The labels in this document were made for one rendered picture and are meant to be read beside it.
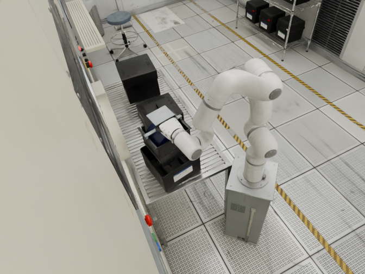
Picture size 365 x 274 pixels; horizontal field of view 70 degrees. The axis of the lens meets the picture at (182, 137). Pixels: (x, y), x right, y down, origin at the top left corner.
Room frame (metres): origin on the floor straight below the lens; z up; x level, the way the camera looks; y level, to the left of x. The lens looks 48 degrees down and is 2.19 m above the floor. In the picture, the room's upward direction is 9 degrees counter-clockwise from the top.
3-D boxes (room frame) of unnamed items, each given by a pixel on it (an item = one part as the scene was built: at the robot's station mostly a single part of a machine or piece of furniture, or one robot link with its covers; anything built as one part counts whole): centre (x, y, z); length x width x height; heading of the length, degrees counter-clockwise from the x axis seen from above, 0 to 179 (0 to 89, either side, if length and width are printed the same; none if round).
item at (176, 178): (1.02, 0.09, 0.85); 0.28 x 0.28 x 0.17; 28
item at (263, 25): (3.70, -1.55, 0.31); 0.30 x 0.28 x 0.26; 18
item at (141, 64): (1.89, 0.30, 0.89); 0.29 x 0.29 x 0.25; 15
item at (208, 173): (1.49, 0.20, 0.38); 1.30 x 0.60 x 0.76; 19
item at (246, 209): (0.87, -0.40, 0.38); 0.28 x 0.28 x 0.76; 64
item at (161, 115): (1.03, 0.09, 1.08); 0.24 x 0.20 x 0.32; 118
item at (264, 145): (0.84, -0.40, 1.07); 0.19 x 0.12 x 0.24; 9
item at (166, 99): (1.51, 0.15, 0.83); 0.29 x 0.29 x 0.13; 19
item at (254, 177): (0.87, -0.40, 0.85); 0.19 x 0.19 x 0.18
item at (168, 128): (0.93, 0.05, 1.22); 0.11 x 0.10 x 0.07; 29
